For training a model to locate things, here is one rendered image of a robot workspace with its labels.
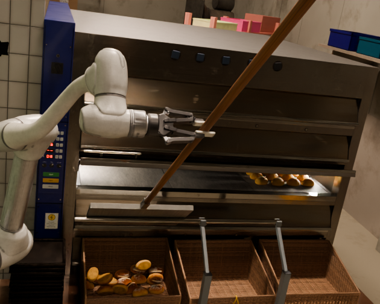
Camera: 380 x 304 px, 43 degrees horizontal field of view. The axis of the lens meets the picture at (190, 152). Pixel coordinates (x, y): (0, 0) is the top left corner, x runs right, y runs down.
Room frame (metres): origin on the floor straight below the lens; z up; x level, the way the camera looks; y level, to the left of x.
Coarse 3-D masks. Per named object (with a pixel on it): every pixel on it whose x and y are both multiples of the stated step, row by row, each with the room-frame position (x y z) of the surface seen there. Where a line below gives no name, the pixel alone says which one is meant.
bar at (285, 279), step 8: (200, 224) 2.51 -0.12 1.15; (280, 224) 2.65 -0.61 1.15; (280, 232) 2.63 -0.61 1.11; (280, 240) 2.60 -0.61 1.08; (280, 248) 2.56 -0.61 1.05; (280, 256) 2.54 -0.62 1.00; (208, 272) 2.33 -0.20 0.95; (288, 272) 2.46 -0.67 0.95; (208, 280) 2.30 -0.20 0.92; (280, 280) 2.46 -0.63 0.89; (288, 280) 2.45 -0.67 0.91; (200, 288) 2.33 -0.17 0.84; (208, 288) 2.30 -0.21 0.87; (280, 288) 2.45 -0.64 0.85; (200, 296) 2.31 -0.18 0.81; (208, 296) 2.31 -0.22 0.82; (280, 296) 2.44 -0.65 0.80
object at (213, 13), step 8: (192, 0) 10.34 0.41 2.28; (200, 0) 10.01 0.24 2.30; (216, 0) 10.29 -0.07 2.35; (224, 0) 10.26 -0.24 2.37; (232, 0) 10.35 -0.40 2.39; (192, 8) 10.29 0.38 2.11; (200, 8) 9.96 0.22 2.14; (208, 8) 10.64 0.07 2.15; (216, 8) 10.28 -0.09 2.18; (224, 8) 10.32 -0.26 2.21; (232, 8) 10.38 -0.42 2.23; (184, 16) 10.61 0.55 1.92; (192, 16) 10.24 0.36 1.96; (200, 16) 9.92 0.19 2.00; (208, 16) 9.97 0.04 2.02; (216, 16) 10.19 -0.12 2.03; (232, 16) 10.38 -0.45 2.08
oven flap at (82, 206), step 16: (80, 208) 2.69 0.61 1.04; (208, 208) 2.94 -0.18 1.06; (224, 208) 2.97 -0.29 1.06; (240, 208) 3.01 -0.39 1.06; (256, 208) 3.05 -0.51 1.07; (272, 208) 3.08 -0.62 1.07; (288, 208) 3.12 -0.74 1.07; (304, 208) 3.16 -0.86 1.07; (320, 208) 3.20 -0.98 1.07; (80, 224) 2.66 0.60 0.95; (96, 224) 2.69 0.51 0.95; (192, 224) 2.87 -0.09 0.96; (208, 224) 2.91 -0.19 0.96; (224, 224) 2.94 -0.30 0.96; (240, 224) 2.98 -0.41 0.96; (256, 224) 3.01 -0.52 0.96; (272, 224) 3.05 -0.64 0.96; (288, 224) 3.08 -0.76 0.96; (304, 224) 3.12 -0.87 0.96; (320, 224) 3.16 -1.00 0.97
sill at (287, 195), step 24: (96, 192) 2.70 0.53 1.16; (120, 192) 2.75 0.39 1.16; (144, 192) 2.79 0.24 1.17; (168, 192) 2.84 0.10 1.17; (192, 192) 2.88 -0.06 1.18; (216, 192) 2.94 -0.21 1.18; (240, 192) 3.00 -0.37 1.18; (264, 192) 3.07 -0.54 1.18; (288, 192) 3.13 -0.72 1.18; (312, 192) 3.21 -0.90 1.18
